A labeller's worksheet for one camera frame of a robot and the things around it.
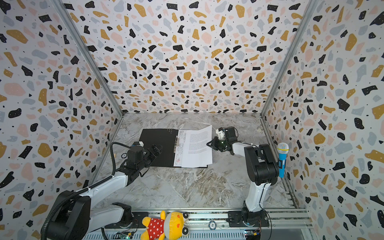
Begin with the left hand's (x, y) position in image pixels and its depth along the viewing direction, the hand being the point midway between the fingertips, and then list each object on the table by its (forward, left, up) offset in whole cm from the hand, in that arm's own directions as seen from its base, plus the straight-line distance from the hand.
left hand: (159, 148), depth 86 cm
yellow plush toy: (-38, -10, -4) cm, 39 cm away
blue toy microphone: (-10, -63, +14) cm, 65 cm away
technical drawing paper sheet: (0, -9, -13) cm, 16 cm away
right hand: (+8, -27, -4) cm, 29 cm away
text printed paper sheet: (+7, -22, -11) cm, 26 cm away
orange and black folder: (+16, 0, -14) cm, 21 cm away
